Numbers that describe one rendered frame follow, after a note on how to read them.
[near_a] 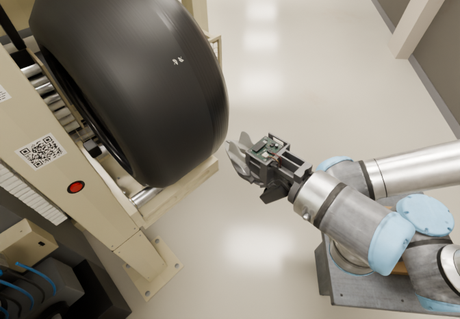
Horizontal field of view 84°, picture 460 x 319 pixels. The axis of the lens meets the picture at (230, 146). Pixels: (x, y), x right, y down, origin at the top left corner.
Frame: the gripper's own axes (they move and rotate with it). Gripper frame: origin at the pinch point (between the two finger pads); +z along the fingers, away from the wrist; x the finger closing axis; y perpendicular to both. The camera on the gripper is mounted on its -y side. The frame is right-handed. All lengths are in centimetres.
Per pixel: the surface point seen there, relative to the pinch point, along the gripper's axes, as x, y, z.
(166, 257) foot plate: 23, -115, 50
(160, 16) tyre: -2.2, 24.4, 19.7
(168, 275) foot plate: 28, -116, 41
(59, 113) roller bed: 23, -12, 71
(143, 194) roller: 18.0, -26.2, 26.5
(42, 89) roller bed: 23, -1, 70
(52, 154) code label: 30.3, 2.3, 28.5
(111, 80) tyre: 13.9, 18.7, 15.3
